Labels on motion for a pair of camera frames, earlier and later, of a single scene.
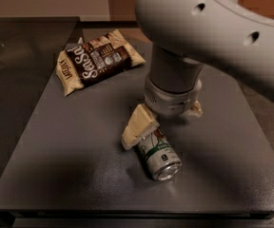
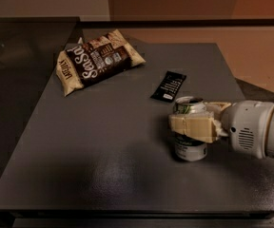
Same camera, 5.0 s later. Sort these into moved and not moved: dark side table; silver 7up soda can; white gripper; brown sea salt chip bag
Moved: silver 7up soda can; white gripper
Not moved: dark side table; brown sea salt chip bag
